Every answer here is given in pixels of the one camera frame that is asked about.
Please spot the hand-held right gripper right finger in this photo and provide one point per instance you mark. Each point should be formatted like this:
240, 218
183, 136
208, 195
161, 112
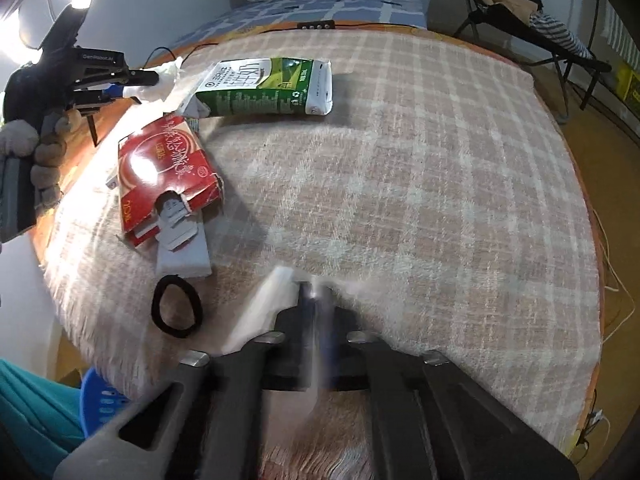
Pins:
326, 312

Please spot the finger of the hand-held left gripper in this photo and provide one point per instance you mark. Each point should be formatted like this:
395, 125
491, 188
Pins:
145, 77
112, 91

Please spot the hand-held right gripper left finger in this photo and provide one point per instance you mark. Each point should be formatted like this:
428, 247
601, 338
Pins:
304, 305

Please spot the white wrapper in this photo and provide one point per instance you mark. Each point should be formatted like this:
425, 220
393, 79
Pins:
167, 77

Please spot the red cardboard box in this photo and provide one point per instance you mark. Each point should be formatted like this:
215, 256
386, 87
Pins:
160, 160

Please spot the green and white milk carton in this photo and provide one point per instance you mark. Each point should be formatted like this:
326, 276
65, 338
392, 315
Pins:
260, 87

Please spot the blue plastic basket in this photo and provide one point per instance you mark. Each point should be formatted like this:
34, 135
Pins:
100, 400

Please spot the person's left hand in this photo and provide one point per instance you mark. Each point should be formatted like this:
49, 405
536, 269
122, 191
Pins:
50, 155

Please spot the orange tablecloth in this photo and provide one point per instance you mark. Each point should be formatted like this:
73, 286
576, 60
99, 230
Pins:
107, 122

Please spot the bright white lamp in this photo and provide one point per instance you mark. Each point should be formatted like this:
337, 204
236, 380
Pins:
30, 10

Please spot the beige plaid blanket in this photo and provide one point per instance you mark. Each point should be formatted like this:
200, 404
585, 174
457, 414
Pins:
400, 185

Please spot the blue checked bed sheet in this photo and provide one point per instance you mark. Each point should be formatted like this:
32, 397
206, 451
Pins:
325, 9

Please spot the teal clothing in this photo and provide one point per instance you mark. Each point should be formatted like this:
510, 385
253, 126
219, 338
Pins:
30, 410

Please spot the black folding chair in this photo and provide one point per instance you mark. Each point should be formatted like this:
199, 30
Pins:
525, 30

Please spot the striped cloth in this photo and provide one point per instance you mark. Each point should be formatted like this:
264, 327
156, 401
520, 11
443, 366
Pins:
560, 32

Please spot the yellow box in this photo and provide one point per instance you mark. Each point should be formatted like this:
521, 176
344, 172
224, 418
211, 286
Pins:
625, 80

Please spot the black switch box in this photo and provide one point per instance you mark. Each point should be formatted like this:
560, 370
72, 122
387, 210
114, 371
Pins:
316, 24

